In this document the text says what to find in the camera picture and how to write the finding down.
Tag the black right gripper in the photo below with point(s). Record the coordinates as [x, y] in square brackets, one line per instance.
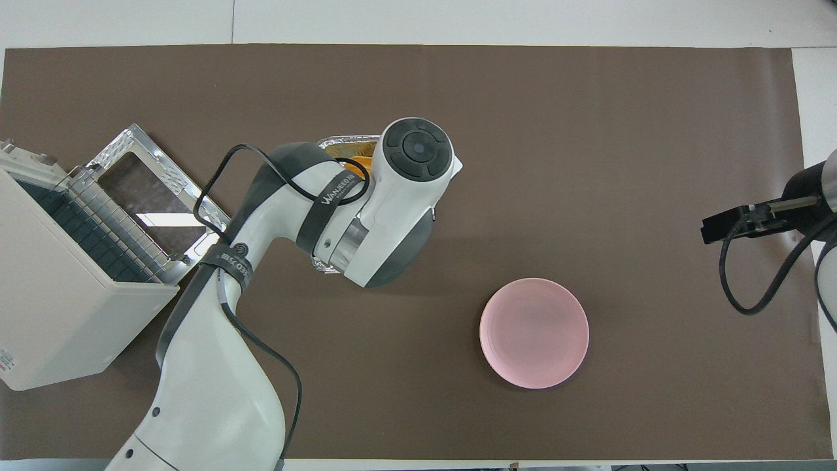
[804, 196]

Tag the golden ridged bread loaf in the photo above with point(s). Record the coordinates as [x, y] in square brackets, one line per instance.
[359, 162]

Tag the aluminium foil tray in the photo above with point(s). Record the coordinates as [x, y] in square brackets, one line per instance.
[346, 140]

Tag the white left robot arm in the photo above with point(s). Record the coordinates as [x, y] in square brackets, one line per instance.
[216, 366]

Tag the glass oven door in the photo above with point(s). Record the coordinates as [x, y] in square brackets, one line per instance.
[163, 196]

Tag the cream toaster oven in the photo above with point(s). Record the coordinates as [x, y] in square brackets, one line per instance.
[59, 307]

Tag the pink round plate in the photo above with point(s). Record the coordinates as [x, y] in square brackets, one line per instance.
[534, 333]

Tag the brown table mat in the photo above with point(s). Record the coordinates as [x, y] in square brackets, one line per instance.
[458, 98]

